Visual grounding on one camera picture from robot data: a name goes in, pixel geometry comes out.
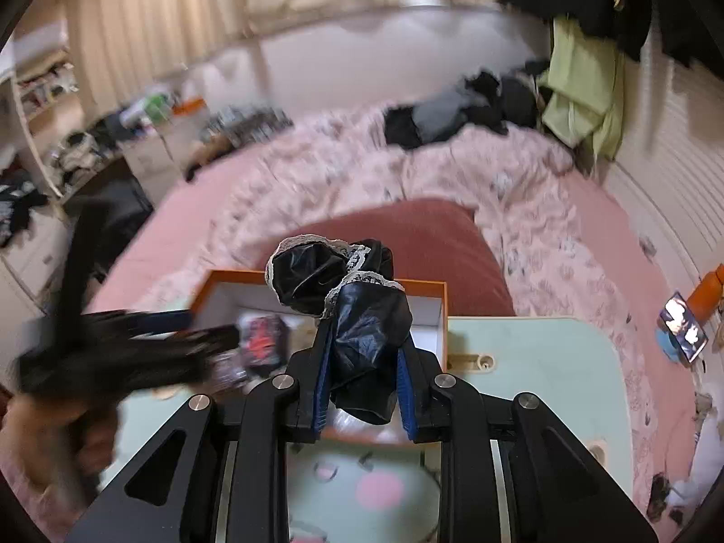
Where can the black lace-trimmed cloth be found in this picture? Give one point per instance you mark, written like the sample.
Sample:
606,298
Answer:
367,322

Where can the pink printed blanket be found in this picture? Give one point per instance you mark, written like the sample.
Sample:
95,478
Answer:
339,181

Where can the white nightstand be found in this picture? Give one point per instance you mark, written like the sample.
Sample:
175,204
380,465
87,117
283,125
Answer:
150,152

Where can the white curved headboard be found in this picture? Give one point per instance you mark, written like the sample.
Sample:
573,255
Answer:
367,51

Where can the small orange box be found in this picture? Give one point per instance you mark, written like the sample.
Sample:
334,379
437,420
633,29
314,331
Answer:
189,106

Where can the white slatted closet door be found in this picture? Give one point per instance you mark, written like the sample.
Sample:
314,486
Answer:
679,169

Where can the red black packet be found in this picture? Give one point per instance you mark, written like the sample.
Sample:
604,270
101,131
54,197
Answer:
263,345

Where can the striped clothes pile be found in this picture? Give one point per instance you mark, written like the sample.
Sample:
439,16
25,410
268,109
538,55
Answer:
243,124

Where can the blue phone stand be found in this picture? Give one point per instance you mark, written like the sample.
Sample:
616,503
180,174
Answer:
669,346

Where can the person's left forearm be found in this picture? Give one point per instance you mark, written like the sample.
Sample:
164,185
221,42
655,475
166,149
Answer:
22,500

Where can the beige curtain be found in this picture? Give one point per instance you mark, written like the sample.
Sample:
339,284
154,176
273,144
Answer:
169,11

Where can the clutter pile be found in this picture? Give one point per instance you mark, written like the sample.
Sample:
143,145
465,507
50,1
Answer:
85,150

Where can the light green cartoon mat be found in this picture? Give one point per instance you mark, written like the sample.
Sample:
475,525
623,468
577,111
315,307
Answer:
537,350

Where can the orange bottle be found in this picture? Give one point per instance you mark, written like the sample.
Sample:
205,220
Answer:
707,294

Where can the small grey object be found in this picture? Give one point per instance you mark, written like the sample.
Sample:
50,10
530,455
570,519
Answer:
647,246

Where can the white shelf unit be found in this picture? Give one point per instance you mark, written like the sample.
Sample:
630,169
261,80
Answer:
34,102

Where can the black clothes pile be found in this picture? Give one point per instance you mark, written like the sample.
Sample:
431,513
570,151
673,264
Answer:
509,102

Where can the black boxy object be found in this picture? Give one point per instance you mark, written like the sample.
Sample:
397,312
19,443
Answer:
113,209

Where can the green white packet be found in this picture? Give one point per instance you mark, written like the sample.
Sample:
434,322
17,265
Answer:
155,106

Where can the black printed garment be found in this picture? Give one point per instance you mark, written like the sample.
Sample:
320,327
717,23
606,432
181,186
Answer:
17,206

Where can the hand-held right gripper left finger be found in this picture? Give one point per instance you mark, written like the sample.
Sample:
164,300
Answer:
320,390

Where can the smartphone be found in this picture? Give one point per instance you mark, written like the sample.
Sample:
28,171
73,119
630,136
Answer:
684,328

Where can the white cloth pile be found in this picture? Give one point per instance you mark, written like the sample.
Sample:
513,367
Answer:
701,464

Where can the orange cardboard box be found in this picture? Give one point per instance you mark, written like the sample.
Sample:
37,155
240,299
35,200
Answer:
427,308

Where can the red cushion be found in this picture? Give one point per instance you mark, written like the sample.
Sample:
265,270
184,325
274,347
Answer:
441,249

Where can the person's left hand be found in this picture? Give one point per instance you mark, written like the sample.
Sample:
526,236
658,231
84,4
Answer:
34,435

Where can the light green cloth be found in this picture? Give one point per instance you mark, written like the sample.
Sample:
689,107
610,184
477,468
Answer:
582,79

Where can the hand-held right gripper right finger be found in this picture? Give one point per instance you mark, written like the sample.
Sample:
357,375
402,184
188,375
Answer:
405,399

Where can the grey garment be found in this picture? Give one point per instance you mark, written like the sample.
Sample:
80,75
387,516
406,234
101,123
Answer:
441,113

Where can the brown garment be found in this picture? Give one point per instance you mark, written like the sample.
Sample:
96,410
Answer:
206,154

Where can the pink bed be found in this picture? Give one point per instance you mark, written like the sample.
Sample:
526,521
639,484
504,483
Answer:
175,220

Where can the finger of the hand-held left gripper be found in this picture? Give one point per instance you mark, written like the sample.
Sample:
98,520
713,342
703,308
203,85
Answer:
169,319
218,340

